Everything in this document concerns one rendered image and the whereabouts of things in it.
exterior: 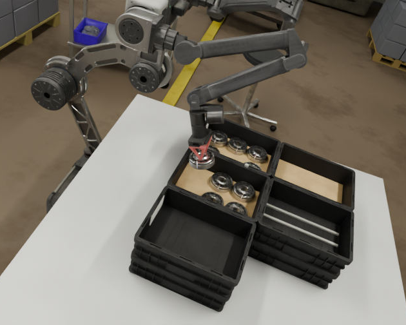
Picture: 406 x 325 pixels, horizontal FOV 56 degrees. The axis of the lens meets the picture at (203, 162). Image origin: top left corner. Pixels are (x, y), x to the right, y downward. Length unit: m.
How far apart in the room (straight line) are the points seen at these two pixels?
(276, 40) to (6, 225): 1.92
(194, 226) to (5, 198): 1.49
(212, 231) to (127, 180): 0.52
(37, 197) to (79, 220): 1.04
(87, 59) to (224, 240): 1.08
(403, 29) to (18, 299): 5.73
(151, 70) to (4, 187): 1.46
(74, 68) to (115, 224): 0.82
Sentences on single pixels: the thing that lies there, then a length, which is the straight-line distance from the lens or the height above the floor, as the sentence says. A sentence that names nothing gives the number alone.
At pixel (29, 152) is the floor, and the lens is 3.01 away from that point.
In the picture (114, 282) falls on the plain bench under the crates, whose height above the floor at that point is 0.70.
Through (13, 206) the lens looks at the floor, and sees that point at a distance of 2.68.
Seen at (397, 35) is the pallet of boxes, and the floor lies 0.44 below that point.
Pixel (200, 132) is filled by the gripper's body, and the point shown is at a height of 1.18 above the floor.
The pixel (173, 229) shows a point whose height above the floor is 0.83.
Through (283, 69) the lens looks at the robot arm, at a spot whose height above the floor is 1.49.
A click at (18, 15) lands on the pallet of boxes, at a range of 4.07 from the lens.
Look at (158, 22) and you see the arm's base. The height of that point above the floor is 1.50.
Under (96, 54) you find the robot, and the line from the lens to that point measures 1.94.
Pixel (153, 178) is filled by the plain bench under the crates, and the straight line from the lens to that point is 1.89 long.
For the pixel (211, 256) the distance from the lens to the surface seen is 1.51.
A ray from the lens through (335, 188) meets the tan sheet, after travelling 2.06.
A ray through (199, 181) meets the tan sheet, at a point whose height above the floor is 0.83.
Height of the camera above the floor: 2.05
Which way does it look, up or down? 41 degrees down
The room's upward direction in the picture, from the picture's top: 18 degrees clockwise
